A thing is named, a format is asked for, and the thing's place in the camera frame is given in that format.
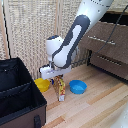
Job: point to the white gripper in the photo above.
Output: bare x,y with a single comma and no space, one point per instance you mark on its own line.
53,71

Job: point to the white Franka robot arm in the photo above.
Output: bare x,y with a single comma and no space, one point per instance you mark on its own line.
71,40

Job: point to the blue bowl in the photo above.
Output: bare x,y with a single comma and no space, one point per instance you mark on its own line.
78,86

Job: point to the orange patterned snack box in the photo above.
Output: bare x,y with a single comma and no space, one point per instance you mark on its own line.
60,88

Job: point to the yellow bowl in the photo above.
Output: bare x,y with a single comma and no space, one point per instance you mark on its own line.
40,85

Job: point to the dark drawer cabinet frame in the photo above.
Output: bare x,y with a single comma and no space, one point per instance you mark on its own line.
90,60

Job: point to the black fabric storage box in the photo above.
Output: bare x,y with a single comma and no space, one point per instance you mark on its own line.
16,96

